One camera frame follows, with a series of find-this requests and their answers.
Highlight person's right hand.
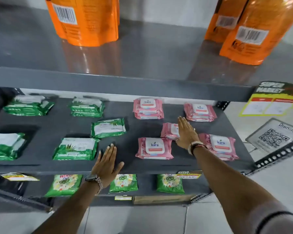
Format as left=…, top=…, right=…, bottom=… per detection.
left=175, top=116, right=201, bottom=150

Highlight person's left hand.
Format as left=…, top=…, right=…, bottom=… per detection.
left=91, top=143, right=125, bottom=188

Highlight person's right forearm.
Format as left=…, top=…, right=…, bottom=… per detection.
left=193, top=145, right=290, bottom=234

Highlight person's left forearm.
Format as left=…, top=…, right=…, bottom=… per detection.
left=32, top=181, right=101, bottom=234

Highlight pink wipes packet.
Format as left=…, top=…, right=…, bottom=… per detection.
left=135, top=137, right=174, bottom=160
left=160, top=122, right=180, bottom=141

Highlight green detergent packet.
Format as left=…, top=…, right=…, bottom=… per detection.
left=44, top=174, right=83, bottom=198
left=109, top=174, right=139, bottom=193
left=157, top=174, right=185, bottom=194

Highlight silver metal wristwatch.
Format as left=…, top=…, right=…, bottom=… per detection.
left=85, top=174, right=104, bottom=195

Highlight yellow shelf price tag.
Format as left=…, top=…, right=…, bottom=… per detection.
left=0, top=173, right=40, bottom=182
left=176, top=171, right=202, bottom=180

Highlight stack of pink wipes packets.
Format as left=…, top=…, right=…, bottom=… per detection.
left=184, top=103, right=218, bottom=122
left=133, top=98, right=165, bottom=120
left=198, top=133, right=239, bottom=161

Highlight green wipes packet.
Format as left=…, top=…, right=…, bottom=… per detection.
left=91, top=118, right=127, bottom=139
left=52, top=137, right=100, bottom=161

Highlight wooden strip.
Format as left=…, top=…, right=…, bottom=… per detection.
left=133, top=194, right=196, bottom=205

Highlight stack of green wipes packets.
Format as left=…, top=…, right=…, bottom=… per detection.
left=68, top=97, right=105, bottom=118
left=3, top=95, right=55, bottom=117
left=0, top=133, right=26, bottom=161

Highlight grey metal shelving unit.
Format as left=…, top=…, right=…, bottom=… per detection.
left=0, top=2, right=293, bottom=213

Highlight grey code sign plate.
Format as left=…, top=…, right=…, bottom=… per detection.
left=245, top=118, right=293, bottom=155

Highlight large yellow black shelf sign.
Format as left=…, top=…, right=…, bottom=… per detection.
left=239, top=81, right=293, bottom=117

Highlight orange pouch with barcode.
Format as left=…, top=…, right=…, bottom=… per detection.
left=219, top=0, right=293, bottom=66
left=44, top=0, right=120, bottom=47
left=204, top=0, right=250, bottom=43

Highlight grey shirt sleeve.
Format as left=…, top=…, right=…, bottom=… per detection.
left=244, top=206, right=293, bottom=234

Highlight beaded wrist bracelets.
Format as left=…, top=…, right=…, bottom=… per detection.
left=187, top=141, right=207, bottom=155

